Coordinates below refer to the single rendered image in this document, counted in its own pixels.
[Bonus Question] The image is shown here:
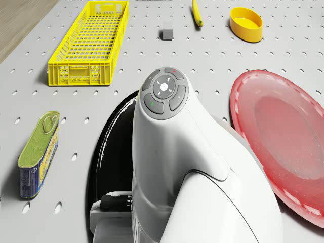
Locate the yellow bowl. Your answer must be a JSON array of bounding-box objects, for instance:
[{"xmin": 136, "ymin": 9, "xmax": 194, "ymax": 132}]
[{"xmin": 229, "ymin": 7, "xmax": 263, "ymax": 43}]

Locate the banana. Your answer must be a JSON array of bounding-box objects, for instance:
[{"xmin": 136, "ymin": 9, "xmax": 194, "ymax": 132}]
[{"xmin": 192, "ymin": 0, "xmax": 204, "ymax": 28}]

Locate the yellow basket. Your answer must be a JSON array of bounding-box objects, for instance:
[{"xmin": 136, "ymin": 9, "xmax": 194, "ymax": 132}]
[{"xmin": 48, "ymin": 0, "xmax": 130, "ymax": 87}]

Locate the red plate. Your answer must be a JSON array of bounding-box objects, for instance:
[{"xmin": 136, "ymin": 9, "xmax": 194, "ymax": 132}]
[{"xmin": 229, "ymin": 69, "xmax": 324, "ymax": 228}]

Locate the grey cube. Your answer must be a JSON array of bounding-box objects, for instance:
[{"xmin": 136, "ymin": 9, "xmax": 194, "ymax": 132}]
[{"xmin": 160, "ymin": 21, "xmax": 174, "ymax": 41}]

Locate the flat-sided can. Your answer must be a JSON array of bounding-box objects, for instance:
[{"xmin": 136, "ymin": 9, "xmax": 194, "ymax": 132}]
[{"xmin": 17, "ymin": 111, "xmax": 60, "ymax": 200}]

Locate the black plate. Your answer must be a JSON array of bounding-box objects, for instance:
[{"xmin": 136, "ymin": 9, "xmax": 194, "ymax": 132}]
[{"xmin": 86, "ymin": 90, "xmax": 139, "ymax": 241}]

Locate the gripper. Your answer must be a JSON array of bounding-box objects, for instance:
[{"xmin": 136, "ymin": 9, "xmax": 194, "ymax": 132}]
[{"xmin": 89, "ymin": 191, "xmax": 134, "ymax": 243}]

